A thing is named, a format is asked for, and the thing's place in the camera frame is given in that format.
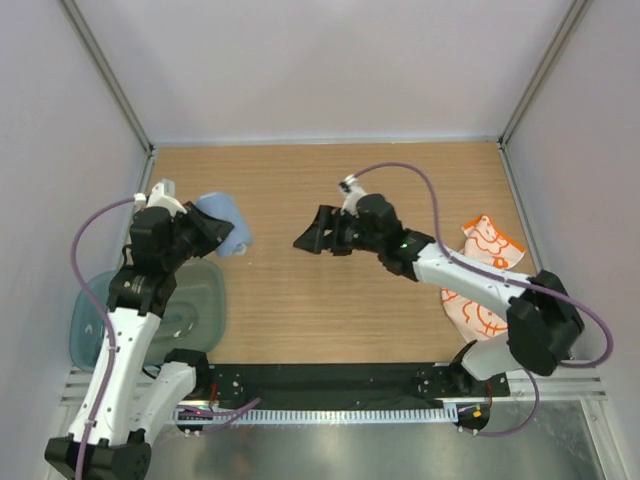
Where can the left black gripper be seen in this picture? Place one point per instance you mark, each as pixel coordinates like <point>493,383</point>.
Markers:
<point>211,230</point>

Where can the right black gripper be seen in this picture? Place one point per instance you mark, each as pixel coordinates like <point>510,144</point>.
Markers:
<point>327,219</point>

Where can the translucent blue plastic bin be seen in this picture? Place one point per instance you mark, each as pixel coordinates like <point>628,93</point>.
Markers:
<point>195,318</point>

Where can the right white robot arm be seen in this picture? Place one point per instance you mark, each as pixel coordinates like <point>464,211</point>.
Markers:
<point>542,323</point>

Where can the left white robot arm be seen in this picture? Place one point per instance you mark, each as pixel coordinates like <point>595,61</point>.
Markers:
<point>113,432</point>

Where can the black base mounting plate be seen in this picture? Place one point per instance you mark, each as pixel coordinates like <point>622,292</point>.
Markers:
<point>348,387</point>

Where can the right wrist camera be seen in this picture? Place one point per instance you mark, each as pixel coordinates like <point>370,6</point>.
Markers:
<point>352,191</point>

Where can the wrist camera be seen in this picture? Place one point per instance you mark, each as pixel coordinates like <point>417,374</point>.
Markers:
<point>352,191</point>
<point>159,202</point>

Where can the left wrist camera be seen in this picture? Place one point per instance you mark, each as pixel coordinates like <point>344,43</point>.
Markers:
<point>159,202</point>

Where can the white slotted cable duct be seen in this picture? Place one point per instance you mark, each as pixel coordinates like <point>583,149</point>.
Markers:
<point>446,414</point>

